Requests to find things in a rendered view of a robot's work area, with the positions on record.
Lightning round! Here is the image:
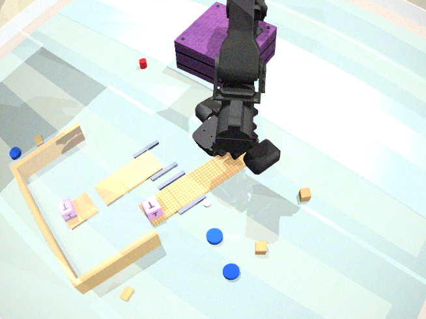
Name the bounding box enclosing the red cylinder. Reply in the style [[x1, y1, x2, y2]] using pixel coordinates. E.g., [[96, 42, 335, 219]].
[[139, 59, 147, 69]]

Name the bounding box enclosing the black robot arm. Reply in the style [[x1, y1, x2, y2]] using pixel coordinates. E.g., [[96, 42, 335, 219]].
[[192, 0, 268, 157]]

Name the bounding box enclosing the blue round disc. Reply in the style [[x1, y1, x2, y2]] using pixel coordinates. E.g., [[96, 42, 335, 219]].
[[223, 264, 239, 280], [9, 146, 21, 160], [206, 229, 223, 245]]

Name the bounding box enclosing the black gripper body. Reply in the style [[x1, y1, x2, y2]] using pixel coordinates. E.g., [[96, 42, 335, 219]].
[[195, 96, 281, 175]]

